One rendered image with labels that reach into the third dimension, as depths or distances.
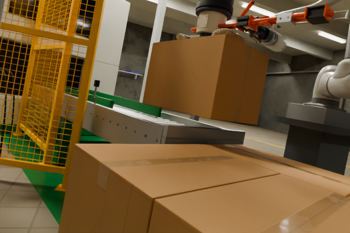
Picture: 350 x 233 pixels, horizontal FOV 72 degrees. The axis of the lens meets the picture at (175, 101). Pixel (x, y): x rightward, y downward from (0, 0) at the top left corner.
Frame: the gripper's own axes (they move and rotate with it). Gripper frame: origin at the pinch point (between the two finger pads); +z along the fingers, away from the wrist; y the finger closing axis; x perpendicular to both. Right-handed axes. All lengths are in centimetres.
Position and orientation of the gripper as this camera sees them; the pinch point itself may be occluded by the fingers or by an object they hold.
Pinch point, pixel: (249, 23)
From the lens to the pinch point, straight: 141.5
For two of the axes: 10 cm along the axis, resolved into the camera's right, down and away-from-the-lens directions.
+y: -1.9, 9.8, 0.1
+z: -7.1, -1.3, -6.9
